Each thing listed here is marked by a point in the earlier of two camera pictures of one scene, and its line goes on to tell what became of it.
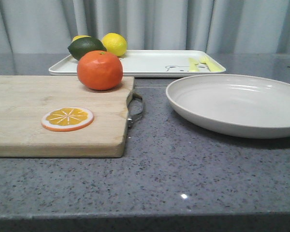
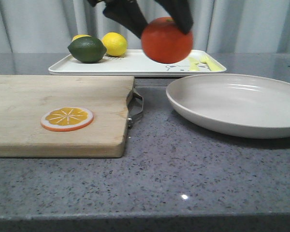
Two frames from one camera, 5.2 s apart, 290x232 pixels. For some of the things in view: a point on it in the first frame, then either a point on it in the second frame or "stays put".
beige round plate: (240, 106) stays put
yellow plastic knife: (193, 65) stays put
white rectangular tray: (152, 63) stays put
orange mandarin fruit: (100, 70) → (165, 42)
